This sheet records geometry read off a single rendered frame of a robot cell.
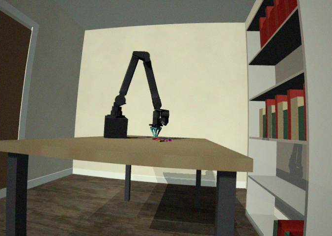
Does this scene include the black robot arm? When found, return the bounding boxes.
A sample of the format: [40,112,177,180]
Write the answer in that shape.
[107,51,169,126]

